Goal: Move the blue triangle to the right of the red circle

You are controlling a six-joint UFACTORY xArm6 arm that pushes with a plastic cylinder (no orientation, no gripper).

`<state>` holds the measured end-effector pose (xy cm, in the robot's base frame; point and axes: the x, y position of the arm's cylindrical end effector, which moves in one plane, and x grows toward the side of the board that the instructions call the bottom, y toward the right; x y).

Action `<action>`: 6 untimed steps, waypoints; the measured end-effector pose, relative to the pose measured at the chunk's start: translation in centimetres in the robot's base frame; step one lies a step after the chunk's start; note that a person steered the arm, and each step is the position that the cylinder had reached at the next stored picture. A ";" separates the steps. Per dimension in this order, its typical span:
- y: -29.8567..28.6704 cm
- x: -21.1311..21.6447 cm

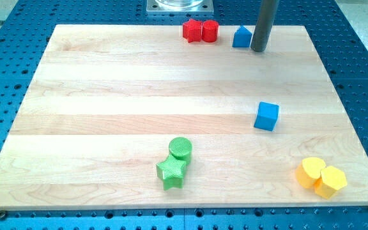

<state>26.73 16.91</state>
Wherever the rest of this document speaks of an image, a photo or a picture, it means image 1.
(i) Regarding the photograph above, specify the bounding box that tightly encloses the blue triangle block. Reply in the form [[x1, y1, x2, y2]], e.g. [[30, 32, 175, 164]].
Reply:
[[232, 26, 252, 48]]

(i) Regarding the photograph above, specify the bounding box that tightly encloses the green cylinder block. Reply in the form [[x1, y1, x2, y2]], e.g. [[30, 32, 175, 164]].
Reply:
[[169, 137, 192, 164]]

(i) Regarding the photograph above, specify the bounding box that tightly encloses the green star block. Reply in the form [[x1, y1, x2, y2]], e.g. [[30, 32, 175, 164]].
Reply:
[[156, 155, 187, 190]]

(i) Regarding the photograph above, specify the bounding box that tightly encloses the wooden board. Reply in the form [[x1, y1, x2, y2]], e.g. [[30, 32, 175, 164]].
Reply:
[[0, 25, 368, 210]]

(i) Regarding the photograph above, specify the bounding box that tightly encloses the blue cube block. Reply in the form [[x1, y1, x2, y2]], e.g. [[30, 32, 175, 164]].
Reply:
[[254, 102, 279, 131]]

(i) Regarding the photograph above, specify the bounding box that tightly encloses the red star block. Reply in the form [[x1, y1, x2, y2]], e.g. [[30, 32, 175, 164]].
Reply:
[[182, 19, 203, 43]]

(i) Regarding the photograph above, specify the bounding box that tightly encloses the red cylinder block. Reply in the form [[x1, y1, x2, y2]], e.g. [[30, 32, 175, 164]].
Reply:
[[201, 20, 219, 43]]

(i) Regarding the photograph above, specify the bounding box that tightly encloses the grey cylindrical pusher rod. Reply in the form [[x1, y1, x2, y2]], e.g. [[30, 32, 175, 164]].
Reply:
[[250, 0, 280, 52]]

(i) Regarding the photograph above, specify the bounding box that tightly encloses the yellow heart block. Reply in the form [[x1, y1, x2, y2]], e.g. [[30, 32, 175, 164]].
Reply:
[[295, 157, 326, 188]]

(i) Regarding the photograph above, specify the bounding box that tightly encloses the yellow hexagon block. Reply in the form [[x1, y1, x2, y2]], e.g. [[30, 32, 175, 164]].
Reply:
[[314, 166, 348, 199]]

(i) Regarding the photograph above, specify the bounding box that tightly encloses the blue perforated table plate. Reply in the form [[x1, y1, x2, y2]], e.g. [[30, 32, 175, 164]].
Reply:
[[0, 0, 368, 229]]

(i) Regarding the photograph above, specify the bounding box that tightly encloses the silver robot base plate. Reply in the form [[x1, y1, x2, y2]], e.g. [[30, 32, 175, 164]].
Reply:
[[146, 0, 214, 15]]

